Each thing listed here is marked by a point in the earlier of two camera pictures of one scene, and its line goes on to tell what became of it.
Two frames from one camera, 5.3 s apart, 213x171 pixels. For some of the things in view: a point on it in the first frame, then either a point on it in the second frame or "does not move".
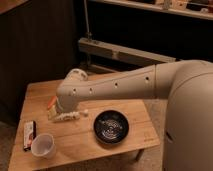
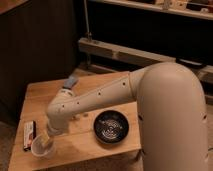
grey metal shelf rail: [123, 52] does not move
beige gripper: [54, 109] → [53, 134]
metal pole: [88, 34] does not move
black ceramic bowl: [111, 126] does not move
